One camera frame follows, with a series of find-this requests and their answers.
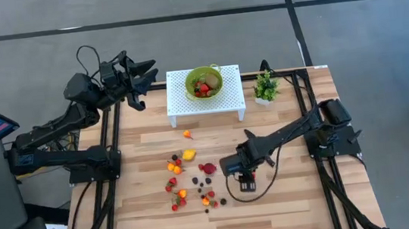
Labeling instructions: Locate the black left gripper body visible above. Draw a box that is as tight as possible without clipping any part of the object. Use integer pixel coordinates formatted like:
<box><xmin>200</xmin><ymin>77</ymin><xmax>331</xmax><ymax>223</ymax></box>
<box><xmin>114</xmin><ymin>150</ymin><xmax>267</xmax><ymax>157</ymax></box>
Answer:
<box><xmin>113</xmin><ymin>49</ymin><xmax>147</xmax><ymax>114</ymax></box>

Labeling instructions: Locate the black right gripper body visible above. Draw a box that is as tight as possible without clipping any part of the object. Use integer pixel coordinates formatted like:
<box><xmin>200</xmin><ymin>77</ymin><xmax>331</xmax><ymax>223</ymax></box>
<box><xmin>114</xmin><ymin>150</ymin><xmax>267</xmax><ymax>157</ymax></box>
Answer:
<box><xmin>238</xmin><ymin>172</ymin><xmax>258</xmax><ymax>195</ymax></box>

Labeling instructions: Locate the green colander bowl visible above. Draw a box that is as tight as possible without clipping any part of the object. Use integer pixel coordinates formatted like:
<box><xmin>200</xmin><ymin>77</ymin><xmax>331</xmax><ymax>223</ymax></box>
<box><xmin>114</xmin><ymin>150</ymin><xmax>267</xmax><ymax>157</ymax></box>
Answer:
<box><xmin>183</xmin><ymin>62</ymin><xmax>226</xmax><ymax>102</ymax></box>

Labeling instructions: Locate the brown plastic kiwi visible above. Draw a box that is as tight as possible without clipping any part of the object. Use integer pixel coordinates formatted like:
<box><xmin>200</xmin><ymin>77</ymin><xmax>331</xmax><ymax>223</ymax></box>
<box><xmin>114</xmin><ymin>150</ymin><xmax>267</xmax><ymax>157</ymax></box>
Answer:
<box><xmin>203</xmin><ymin>73</ymin><xmax>221</xmax><ymax>90</ymax></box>

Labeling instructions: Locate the dark red plastic apple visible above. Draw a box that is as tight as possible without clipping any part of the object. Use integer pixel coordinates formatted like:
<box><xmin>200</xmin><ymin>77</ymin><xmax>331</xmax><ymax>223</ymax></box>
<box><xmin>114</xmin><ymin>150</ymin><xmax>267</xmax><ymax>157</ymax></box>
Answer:
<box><xmin>202</xmin><ymin>162</ymin><xmax>217</xmax><ymax>176</ymax></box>

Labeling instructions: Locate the black kitchen knife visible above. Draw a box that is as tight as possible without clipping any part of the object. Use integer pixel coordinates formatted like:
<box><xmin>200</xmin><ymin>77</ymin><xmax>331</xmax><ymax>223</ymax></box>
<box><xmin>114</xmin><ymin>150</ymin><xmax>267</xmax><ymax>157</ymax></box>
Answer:
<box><xmin>242</xmin><ymin>125</ymin><xmax>278</xmax><ymax>171</ymax></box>

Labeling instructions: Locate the yellow plastic lemon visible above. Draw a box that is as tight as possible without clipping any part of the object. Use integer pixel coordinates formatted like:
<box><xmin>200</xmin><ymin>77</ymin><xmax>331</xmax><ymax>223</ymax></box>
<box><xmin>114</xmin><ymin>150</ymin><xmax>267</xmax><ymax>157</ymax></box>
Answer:
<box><xmin>181</xmin><ymin>148</ymin><xmax>198</xmax><ymax>162</ymax></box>

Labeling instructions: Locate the white perforated shelf riser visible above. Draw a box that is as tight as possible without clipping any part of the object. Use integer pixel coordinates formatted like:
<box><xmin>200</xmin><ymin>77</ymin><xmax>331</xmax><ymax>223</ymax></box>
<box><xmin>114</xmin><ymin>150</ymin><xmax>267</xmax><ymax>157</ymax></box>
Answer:
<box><xmin>162</xmin><ymin>64</ymin><xmax>248</xmax><ymax>130</ymax></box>

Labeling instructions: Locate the small green potted plant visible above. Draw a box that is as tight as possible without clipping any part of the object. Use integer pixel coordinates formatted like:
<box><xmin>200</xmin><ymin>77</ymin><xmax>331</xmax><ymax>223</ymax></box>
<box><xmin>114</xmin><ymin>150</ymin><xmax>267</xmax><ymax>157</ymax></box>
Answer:
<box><xmin>251</xmin><ymin>67</ymin><xmax>283</xmax><ymax>108</ymax></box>

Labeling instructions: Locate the black aluminium table frame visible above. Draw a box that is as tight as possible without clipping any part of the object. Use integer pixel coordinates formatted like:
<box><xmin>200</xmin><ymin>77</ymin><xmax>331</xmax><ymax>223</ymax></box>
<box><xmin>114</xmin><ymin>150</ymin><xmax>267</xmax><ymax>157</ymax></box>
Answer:
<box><xmin>44</xmin><ymin>59</ymin><xmax>391</xmax><ymax>229</ymax></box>

